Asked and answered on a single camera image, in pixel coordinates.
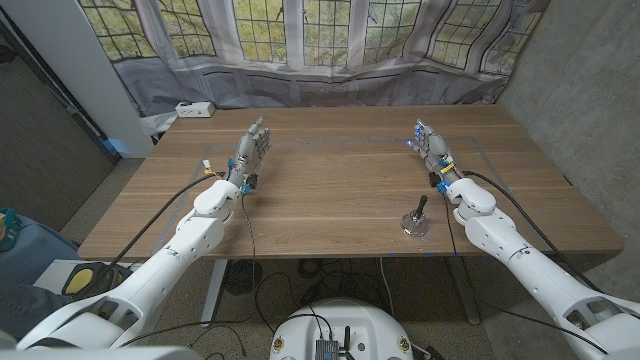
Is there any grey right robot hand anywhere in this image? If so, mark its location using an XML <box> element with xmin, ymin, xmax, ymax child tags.
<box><xmin>407</xmin><ymin>118</ymin><xmax>464</xmax><ymax>188</ymax></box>

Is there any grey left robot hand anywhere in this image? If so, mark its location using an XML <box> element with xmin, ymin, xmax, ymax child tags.
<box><xmin>227</xmin><ymin>116</ymin><xmax>272</xmax><ymax>189</ymax></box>

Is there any chrome handbell with black handle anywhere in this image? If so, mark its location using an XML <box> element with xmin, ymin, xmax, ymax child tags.
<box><xmin>400</xmin><ymin>194</ymin><xmax>430</xmax><ymax>238</ymax></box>

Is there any white power strip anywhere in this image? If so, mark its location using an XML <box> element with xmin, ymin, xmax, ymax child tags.
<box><xmin>174</xmin><ymin>101</ymin><xmax>217</xmax><ymax>119</ymax></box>

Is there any printed window backdrop cloth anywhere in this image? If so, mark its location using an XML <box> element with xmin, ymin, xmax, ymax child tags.
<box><xmin>77</xmin><ymin>0</ymin><xmax>551</xmax><ymax>120</ymax></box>

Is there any black round floor fan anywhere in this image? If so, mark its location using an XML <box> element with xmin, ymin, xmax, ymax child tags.
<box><xmin>223</xmin><ymin>259</ymin><xmax>264</xmax><ymax>296</ymax></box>

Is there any white table leg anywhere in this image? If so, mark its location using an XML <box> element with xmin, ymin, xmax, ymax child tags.
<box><xmin>199</xmin><ymin>258</ymin><xmax>229</xmax><ymax>329</ymax></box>

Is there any grey table leg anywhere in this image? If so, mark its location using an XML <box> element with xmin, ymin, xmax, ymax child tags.
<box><xmin>446</xmin><ymin>256</ymin><xmax>482</xmax><ymax>326</ymax></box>

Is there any yellow and black foot pedal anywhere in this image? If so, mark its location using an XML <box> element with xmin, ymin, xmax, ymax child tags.
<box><xmin>61</xmin><ymin>262</ymin><xmax>101</xmax><ymax>297</ymax></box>
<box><xmin>97</xmin><ymin>263</ymin><xmax>134</xmax><ymax>296</ymax></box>

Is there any white robot torso base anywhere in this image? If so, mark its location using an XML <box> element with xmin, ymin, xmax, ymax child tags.
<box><xmin>269</xmin><ymin>298</ymin><xmax>415</xmax><ymax>360</ymax></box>

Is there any white pillar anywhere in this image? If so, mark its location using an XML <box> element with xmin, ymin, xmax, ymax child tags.
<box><xmin>0</xmin><ymin>0</ymin><xmax>154</xmax><ymax>159</ymax></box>

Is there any white pedal platform board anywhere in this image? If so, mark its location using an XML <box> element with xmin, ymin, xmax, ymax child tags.
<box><xmin>32</xmin><ymin>258</ymin><xmax>146</xmax><ymax>301</ymax></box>

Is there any blue fabric seat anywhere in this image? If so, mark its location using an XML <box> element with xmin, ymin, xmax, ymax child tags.
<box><xmin>0</xmin><ymin>214</ymin><xmax>81</xmax><ymax>301</ymax></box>

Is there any white robot chest plate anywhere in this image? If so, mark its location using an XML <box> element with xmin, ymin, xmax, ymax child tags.
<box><xmin>0</xmin><ymin>345</ymin><xmax>204</xmax><ymax>360</ymax></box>

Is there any teal object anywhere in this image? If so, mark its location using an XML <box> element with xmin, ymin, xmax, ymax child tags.
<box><xmin>0</xmin><ymin>207</ymin><xmax>22</xmax><ymax>254</ymax></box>

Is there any person's leg in jeans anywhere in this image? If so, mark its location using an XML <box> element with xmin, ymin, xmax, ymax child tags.
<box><xmin>0</xmin><ymin>279</ymin><xmax>76</xmax><ymax>344</ymax></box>

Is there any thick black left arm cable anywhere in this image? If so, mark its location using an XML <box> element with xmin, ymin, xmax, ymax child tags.
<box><xmin>92</xmin><ymin>172</ymin><xmax>224</xmax><ymax>291</ymax></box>

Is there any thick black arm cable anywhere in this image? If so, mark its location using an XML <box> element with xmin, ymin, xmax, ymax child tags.
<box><xmin>92</xmin><ymin>172</ymin><xmax>224</xmax><ymax>291</ymax></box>
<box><xmin>462</xmin><ymin>170</ymin><xmax>604</xmax><ymax>295</ymax></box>

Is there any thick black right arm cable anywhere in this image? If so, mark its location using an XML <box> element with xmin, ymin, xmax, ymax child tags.
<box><xmin>462</xmin><ymin>170</ymin><xmax>604</xmax><ymax>295</ymax></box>

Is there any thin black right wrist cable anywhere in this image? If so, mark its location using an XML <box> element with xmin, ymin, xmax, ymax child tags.
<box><xmin>442</xmin><ymin>192</ymin><xmax>609</xmax><ymax>355</ymax></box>

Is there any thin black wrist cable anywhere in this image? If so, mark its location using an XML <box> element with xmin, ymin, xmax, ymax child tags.
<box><xmin>442</xmin><ymin>192</ymin><xmax>609</xmax><ymax>355</ymax></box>
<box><xmin>240</xmin><ymin>192</ymin><xmax>258</xmax><ymax>321</ymax></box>

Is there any thin black left wrist cable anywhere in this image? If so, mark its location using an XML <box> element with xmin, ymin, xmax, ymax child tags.
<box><xmin>240</xmin><ymin>192</ymin><xmax>258</xmax><ymax>321</ymax></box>

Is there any white floor cable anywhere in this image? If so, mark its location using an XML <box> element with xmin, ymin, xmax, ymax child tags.
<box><xmin>378</xmin><ymin>257</ymin><xmax>397</xmax><ymax>319</ymax></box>

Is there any black floor cable bundle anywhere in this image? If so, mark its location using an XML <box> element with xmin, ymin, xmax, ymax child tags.
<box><xmin>297</xmin><ymin>257</ymin><xmax>381</xmax><ymax>306</ymax></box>

